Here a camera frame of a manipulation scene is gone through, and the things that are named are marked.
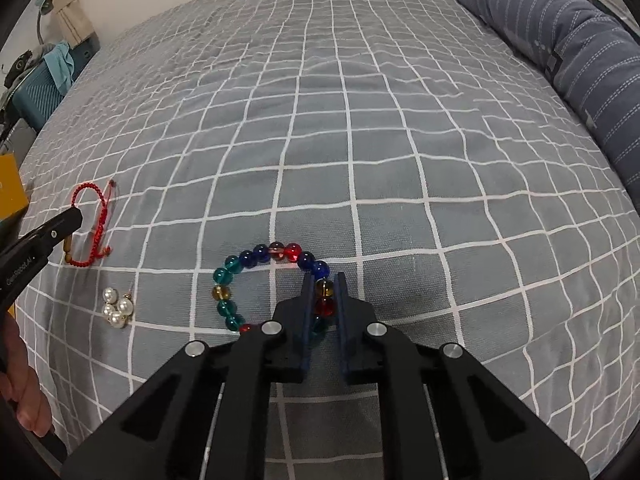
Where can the teal suitcase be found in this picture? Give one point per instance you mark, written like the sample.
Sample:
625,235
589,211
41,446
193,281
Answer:
37,95

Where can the rolled blue striped duvet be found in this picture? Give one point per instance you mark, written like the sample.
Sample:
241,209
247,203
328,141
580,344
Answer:
575,35

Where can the beige side curtain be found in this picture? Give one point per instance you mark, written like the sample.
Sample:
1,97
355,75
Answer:
75,20

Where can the person's left hand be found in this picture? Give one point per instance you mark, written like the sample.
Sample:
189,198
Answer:
22,395

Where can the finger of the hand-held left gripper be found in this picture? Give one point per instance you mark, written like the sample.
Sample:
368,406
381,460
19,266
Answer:
62,223

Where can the black device on desk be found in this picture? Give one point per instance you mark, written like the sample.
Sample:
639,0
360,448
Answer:
20,65

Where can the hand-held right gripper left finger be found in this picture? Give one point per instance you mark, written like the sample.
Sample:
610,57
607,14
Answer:
304,325

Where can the pearl earrings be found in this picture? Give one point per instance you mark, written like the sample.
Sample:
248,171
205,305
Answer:
117,316

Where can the blue desk lamp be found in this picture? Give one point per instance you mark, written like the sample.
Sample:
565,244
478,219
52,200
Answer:
45,5

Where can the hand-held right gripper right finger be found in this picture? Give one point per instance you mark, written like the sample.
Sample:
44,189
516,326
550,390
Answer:
343,325

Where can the teal cloth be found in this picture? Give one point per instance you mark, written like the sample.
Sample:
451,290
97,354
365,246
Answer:
57,65

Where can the yellow cardboard box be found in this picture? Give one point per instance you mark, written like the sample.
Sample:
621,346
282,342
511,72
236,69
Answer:
10,185

